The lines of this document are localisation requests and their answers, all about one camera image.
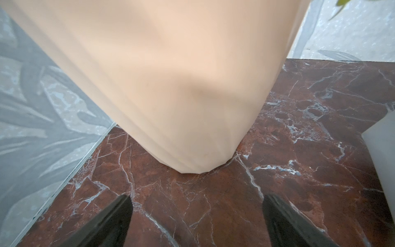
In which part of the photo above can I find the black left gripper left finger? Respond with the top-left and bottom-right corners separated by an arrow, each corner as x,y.
60,195 -> 133,247

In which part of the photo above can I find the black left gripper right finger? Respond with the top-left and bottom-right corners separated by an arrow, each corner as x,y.
262,194 -> 337,247

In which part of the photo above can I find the white insulated delivery bag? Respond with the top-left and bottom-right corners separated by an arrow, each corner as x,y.
362,111 -> 395,218

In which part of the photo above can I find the peach terracotta flower pot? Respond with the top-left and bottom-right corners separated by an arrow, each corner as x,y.
1,1 -> 310,174

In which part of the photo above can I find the artificial white flower plant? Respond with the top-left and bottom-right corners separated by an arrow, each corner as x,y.
328,0 -> 383,21

